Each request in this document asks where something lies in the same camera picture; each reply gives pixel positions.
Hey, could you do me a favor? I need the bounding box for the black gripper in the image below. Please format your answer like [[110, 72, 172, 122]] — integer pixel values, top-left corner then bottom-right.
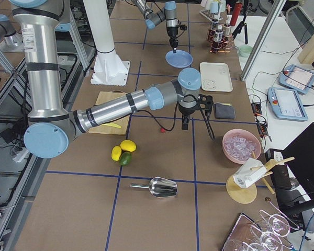
[[166, 25, 179, 53], [178, 94, 214, 130]]

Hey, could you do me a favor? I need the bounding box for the blue ceramic plate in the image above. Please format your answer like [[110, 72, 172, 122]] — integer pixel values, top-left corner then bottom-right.
[[165, 50, 193, 69]]

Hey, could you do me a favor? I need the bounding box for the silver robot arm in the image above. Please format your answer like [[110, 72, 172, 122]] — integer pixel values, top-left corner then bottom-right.
[[131, 0, 186, 54], [11, 1, 213, 159]]

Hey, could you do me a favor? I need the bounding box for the grey folded cloth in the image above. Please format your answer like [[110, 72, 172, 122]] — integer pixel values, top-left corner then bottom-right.
[[214, 103, 236, 119]]

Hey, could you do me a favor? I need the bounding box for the water bottle left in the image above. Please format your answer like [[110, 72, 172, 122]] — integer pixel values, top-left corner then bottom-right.
[[214, 25, 223, 43]]

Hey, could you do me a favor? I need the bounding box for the water bottle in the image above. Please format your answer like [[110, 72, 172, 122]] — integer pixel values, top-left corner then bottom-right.
[[214, 25, 223, 43], [211, 14, 219, 31], [223, 23, 231, 36]]

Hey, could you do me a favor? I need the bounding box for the water bottle right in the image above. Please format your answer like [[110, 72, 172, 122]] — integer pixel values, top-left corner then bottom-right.
[[211, 14, 219, 31]]

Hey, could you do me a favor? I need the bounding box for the cream bear tray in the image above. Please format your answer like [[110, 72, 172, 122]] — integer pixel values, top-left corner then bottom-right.
[[199, 62, 233, 93]]

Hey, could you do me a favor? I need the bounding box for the water bottle front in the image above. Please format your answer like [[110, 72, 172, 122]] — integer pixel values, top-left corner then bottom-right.
[[223, 23, 231, 36]]

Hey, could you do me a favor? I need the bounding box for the blue plastic cup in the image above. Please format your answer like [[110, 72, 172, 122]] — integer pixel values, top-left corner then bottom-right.
[[210, 1, 219, 14]]

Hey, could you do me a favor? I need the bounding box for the pink ice bowl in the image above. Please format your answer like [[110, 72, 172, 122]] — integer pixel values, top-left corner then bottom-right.
[[222, 129, 262, 164]]

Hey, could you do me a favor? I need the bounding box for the yellow lemon round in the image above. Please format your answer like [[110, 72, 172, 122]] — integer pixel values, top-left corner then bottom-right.
[[119, 140, 137, 152]]

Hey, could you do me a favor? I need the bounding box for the green bowl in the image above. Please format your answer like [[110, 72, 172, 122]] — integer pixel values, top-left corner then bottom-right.
[[238, 44, 253, 58]]

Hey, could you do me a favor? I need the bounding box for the yellow plastic knife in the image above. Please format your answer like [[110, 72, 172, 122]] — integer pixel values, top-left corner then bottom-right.
[[102, 123, 122, 129]]

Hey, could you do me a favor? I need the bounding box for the red cylinder can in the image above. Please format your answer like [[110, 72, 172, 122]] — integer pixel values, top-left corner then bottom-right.
[[230, 1, 243, 26]]

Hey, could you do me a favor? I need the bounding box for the green avocado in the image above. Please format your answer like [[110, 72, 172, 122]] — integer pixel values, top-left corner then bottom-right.
[[118, 152, 132, 166]]

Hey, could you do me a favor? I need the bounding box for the metal ice scoop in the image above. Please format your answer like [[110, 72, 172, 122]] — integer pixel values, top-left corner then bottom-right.
[[130, 177, 177, 198]]

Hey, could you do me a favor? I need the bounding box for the yellow lemon oval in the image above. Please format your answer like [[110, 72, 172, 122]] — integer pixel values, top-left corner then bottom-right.
[[111, 146, 122, 162]]

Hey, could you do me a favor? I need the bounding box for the wooden cutting board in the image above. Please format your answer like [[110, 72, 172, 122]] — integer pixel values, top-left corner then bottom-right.
[[88, 90, 129, 135]]

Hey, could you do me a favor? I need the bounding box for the wooden cup stand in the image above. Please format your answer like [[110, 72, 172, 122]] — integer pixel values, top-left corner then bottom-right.
[[226, 157, 295, 204]]

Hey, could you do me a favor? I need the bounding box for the blue teach pendant near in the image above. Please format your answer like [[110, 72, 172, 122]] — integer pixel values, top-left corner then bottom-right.
[[267, 87, 308, 121]]

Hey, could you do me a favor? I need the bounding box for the blue teach pendant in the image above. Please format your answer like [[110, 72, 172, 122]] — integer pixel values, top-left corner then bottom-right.
[[267, 87, 308, 121], [278, 64, 314, 95]]

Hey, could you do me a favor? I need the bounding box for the blue teach pendant far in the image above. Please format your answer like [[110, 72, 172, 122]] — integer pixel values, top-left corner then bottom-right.
[[278, 64, 314, 95]]

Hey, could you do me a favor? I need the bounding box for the black monitor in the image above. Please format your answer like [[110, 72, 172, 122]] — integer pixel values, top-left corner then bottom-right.
[[271, 122, 314, 216]]

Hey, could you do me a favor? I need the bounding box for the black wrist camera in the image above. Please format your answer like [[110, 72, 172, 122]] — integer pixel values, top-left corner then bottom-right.
[[179, 24, 187, 31]]

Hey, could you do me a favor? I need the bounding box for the copper wire bottle rack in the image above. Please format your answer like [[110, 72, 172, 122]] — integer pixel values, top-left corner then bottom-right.
[[207, 5, 235, 55]]

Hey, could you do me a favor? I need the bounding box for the white wire cup rack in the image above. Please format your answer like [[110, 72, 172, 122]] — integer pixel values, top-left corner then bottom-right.
[[199, 0, 226, 20]]

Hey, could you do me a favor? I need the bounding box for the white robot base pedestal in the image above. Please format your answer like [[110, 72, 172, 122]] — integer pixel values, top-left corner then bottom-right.
[[84, 1, 130, 86]]

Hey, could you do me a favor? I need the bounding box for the black camera tripod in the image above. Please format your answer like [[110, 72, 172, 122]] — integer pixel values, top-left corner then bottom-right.
[[232, 0, 249, 44]]

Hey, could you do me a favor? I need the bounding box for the aluminium frame post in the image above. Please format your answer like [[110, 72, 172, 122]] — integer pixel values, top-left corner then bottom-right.
[[240, 0, 286, 81]]

